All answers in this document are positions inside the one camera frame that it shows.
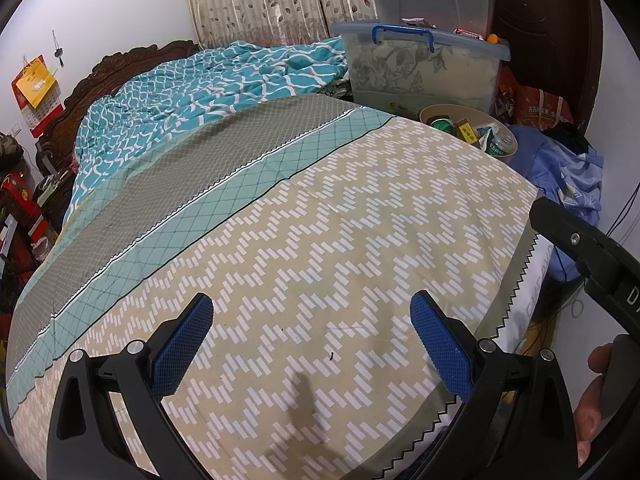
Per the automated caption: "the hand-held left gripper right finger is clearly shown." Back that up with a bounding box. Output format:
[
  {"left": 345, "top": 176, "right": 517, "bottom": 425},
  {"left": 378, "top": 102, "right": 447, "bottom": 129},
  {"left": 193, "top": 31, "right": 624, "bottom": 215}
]
[{"left": 409, "top": 290, "right": 578, "bottom": 480}]

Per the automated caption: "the blue cloth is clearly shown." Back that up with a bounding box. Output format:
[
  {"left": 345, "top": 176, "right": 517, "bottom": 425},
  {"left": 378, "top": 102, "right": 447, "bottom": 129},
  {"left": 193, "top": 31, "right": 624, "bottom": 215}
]
[{"left": 507, "top": 125, "right": 606, "bottom": 281}]

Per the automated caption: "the red box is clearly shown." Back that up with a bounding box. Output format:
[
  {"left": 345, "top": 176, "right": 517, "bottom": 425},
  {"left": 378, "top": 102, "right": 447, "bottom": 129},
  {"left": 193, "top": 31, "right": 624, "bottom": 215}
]
[{"left": 0, "top": 172, "right": 58, "bottom": 256}]

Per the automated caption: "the carved wooden headboard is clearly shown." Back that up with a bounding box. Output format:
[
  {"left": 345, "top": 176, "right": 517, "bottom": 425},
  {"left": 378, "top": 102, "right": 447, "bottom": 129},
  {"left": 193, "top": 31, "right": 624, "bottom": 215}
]
[{"left": 35, "top": 40, "right": 201, "bottom": 181}]

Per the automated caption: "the clear plastic bottle green label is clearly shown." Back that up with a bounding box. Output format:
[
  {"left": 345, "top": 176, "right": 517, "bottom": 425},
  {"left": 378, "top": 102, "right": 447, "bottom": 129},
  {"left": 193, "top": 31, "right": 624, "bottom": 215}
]
[{"left": 485, "top": 127, "right": 516, "bottom": 157}]

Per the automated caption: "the white mattress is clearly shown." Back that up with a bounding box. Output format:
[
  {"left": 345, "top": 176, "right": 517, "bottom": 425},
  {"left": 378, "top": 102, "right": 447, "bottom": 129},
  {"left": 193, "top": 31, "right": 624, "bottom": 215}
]
[{"left": 500, "top": 237, "right": 556, "bottom": 356}]

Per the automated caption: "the dark wooden door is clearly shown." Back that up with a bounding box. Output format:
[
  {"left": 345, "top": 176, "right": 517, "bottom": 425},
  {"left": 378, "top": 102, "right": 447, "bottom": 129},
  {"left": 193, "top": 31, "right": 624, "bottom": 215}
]
[{"left": 492, "top": 0, "right": 603, "bottom": 126}]

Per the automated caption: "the red printed bag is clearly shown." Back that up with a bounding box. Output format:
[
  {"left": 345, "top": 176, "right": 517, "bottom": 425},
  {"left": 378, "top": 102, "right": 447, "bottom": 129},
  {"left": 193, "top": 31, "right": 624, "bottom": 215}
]
[{"left": 495, "top": 67, "right": 576, "bottom": 126}]

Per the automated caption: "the round beige bin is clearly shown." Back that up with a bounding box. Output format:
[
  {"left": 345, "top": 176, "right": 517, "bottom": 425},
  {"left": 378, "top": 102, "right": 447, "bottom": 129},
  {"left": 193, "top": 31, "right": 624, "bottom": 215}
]
[{"left": 419, "top": 104, "right": 518, "bottom": 161}]

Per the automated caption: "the black cloth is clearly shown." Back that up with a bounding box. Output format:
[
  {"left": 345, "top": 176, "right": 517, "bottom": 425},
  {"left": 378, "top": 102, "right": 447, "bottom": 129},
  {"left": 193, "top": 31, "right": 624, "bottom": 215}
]
[{"left": 542, "top": 125, "right": 593, "bottom": 156}]

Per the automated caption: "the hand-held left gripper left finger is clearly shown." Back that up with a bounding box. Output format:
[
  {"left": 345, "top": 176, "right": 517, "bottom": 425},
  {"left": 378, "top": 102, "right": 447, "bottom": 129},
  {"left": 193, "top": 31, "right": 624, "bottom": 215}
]
[{"left": 46, "top": 292, "right": 216, "bottom": 480}]

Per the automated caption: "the brown fur cloth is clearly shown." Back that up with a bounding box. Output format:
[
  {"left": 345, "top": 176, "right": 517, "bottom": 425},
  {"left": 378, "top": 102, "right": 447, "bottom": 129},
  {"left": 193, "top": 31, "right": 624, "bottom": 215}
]
[{"left": 0, "top": 132, "right": 23, "bottom": 173}]

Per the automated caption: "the beige zigzag bed sheet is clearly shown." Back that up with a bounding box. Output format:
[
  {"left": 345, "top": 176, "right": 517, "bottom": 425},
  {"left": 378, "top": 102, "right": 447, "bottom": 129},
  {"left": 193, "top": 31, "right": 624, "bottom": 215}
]
[{"left": 5, "top": 94, "right": 543, "bottom": 480}]

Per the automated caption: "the red yellow wall calendar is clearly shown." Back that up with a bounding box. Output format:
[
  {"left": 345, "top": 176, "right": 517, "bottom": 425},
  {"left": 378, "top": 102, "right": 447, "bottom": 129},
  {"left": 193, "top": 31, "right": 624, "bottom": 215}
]
[{"left": 12, "top": 57, "right": 63, "bottom": 138}]

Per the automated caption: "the yellow brown small carton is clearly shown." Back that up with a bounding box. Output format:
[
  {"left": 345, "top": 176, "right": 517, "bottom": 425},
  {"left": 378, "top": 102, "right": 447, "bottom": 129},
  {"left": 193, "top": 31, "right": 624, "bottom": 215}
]
[{"left": 454, "top": 117, "right": 481, "bottom": 146}]

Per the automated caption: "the clear storage box blue handle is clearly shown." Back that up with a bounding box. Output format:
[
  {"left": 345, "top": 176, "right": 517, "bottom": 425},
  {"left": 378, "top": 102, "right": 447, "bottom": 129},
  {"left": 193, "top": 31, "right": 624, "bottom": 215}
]
[{"left": 332, "top": 21, "right": 512, "bottom": 113}]

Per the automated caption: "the leaf print curtain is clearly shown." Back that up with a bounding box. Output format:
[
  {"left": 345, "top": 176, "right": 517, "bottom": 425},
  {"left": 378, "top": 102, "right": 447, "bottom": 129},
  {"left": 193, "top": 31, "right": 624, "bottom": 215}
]
[{"left": 181, "top": 0, "right": 378, "bottom": 48}]

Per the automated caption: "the person's right hand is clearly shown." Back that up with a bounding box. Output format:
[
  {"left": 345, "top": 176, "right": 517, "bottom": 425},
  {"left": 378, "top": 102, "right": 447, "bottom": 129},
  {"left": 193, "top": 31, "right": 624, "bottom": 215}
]
[{"left": 572, "top": 344, "right": 613, "bottom": 473}]

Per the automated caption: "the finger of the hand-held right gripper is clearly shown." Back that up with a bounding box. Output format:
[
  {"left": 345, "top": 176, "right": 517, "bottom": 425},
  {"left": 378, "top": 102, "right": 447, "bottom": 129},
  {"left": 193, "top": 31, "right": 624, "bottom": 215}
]
[{"left": 529, "top": 196, "right": 621, "bottom": 273}]

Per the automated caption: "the teal patterned quilt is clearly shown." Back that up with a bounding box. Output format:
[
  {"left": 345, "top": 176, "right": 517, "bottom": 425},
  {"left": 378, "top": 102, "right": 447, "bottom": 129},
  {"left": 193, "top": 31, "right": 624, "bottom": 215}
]
[{"left": 65, "top": 37, "right": 351, "bottom": 221}]

